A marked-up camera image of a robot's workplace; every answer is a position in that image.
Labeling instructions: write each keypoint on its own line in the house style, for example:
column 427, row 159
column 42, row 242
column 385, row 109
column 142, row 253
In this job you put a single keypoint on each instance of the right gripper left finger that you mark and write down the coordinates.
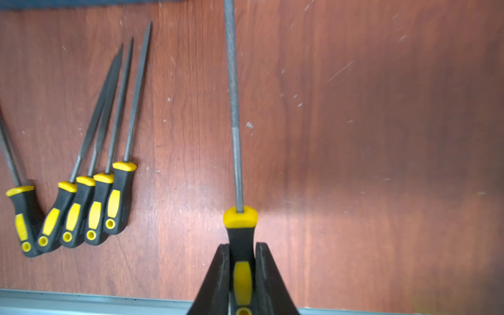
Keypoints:
column 213, row 296

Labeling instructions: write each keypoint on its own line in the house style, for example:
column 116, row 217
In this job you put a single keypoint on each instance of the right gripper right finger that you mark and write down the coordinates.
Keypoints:
column 272, row 294

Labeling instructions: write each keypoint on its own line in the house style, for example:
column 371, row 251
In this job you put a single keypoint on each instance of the file yellow black handle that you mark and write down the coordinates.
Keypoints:
column 48, row 238
column 240, row 221
column 119, row 200
column 72, row 233
column 95, row 223

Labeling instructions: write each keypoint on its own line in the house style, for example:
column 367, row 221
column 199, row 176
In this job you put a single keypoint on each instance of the teal plastic storage box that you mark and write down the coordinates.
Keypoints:
column 58, row 4

